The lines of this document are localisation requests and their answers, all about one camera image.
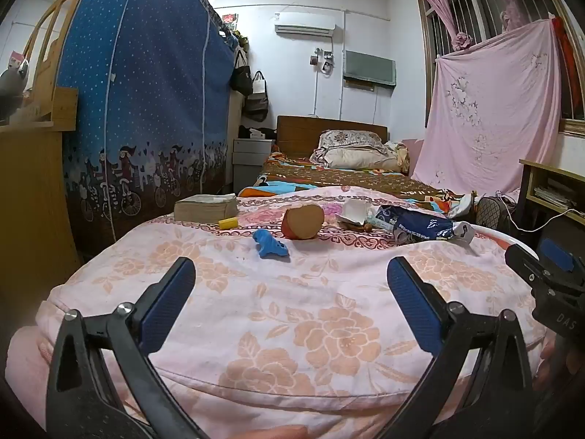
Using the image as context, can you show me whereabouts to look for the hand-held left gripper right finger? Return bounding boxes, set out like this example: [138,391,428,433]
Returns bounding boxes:
[361,257,535,439]

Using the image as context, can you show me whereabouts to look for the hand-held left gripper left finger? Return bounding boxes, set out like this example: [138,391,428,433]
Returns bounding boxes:
[46,257,211,439]

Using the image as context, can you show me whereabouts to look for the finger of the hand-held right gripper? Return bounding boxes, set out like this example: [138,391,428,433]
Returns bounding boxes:
[538,238,585,286]
[505,244,556,294]

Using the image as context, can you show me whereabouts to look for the white basin orange inside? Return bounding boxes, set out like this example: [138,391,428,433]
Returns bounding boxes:
[461,223,542,261]

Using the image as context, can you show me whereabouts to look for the white packet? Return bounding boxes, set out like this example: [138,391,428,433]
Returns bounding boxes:
[450,220,474,246]

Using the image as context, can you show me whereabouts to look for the blue snack bag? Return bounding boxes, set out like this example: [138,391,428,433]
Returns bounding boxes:
[375,205,458,244]

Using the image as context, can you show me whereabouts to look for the white wrappers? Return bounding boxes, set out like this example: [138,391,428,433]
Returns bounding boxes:
[337,198,378,227]

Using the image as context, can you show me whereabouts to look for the blue plastic toy piece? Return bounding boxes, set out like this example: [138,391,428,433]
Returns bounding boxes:
[252,229,291,261]

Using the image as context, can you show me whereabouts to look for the brown round bread-like object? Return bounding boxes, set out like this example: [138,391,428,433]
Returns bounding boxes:
[280,205,325,241]

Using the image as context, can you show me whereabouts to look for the person's right hand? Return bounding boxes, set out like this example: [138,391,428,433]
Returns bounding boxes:
[540,339,569,389]

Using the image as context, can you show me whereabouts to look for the brown patterned suitcase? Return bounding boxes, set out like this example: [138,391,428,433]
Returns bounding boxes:
[475,196,513,229]

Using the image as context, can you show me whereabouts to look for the stack of papers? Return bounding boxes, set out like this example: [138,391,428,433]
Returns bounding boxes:
[534,185,579,211]

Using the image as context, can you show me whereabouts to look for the wooden desk shelf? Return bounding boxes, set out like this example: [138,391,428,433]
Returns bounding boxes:
[518,159,585,239]

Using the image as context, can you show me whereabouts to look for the thick old book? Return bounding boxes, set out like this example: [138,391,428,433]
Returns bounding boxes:
[174,193,238,223]

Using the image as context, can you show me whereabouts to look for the pink floral quilt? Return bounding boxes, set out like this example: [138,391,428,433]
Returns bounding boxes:
[4,185,558,439]

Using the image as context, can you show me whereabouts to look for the colourful cartoon brown blanket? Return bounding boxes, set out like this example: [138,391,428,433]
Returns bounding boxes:
[238,151,476,220]

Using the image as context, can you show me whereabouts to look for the pink panel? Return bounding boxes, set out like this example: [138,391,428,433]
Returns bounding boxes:
[402,138,427,179]

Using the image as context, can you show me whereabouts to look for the beige folded blanket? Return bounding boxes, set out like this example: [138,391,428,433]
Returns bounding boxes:
[384,142,411,175]

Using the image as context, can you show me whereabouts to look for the pink hanging sheet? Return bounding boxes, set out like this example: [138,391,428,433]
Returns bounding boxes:
[414,20,565,197]

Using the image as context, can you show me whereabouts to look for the cream pillow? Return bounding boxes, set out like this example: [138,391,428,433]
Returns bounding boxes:
[324,146,399,171]

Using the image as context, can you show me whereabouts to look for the white nightstand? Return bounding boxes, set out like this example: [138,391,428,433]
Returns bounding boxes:
[232,138,275,193]

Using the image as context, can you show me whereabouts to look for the wooden cabinet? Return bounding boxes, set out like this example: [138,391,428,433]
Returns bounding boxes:
[0,87,84,344]

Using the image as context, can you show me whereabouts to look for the floral pillow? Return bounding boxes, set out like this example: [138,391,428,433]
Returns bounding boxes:
[318,130,384,151]

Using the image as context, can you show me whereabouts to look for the cream tall cabinet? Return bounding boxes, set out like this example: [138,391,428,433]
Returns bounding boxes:
[226,89,243,193]

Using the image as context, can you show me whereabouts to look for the dark cloth pile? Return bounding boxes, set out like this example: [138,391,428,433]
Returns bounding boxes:
[238,124,277,140]

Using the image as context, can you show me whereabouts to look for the blue dotted wardrobe cover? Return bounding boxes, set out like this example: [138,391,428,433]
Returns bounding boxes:
[55,0,236,244]

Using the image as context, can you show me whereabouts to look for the red cloth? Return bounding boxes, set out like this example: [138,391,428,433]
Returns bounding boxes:
[551,17,577,101]

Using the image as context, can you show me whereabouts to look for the wooden bed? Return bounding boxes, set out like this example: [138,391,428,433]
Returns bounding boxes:
[238,116,476,220]

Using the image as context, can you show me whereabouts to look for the grey hanging tote bag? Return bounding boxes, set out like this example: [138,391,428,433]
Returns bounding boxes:
[242,71,270,122]

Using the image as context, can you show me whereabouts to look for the black hanging bag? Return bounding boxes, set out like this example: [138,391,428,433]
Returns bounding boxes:
[230,50,252,97]

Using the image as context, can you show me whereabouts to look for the pink curtain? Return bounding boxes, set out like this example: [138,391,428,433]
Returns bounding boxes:
[500,0,532,33]
[407,0,476,53]

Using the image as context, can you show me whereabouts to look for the grey round object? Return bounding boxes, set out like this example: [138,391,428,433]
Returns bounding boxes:
[0,57,30,116]

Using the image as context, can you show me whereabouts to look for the white air conditioner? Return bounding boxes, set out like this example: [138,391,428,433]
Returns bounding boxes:
[274,13,336,36]

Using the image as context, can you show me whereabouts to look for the white cable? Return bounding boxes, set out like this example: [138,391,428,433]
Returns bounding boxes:
[500,194,585,232]

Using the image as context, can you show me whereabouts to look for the wooden window frame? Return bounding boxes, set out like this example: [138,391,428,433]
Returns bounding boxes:
[414,0,585,137]

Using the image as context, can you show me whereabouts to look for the grey green covered wall unit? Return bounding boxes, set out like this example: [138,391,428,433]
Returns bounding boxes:
[344,50,396,89]

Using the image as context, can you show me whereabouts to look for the small wall hanging items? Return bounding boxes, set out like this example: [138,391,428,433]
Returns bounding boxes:
[310,48,334,76]

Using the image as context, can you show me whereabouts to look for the wooden bunk rail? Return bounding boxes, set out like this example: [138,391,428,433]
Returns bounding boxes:
[20,0,97,124]

